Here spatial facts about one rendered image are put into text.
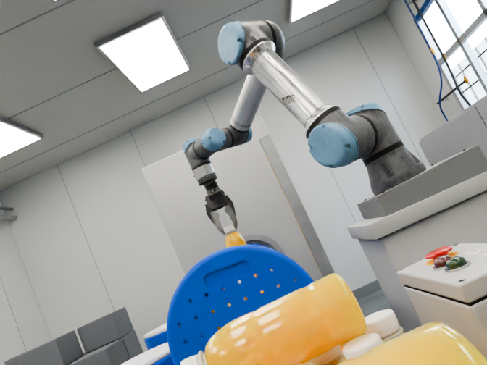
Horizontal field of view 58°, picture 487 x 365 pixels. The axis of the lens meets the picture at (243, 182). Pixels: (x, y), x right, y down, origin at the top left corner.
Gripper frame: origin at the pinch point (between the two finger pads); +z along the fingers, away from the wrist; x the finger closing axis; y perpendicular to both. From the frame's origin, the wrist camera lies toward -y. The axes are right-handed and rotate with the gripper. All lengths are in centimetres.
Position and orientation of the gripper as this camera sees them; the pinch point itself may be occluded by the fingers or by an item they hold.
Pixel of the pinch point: (228, 228)
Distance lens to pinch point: 156.2
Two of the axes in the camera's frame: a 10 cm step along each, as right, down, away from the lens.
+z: 4.1, 9.0, -1.5
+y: 0.4, 1.5, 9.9
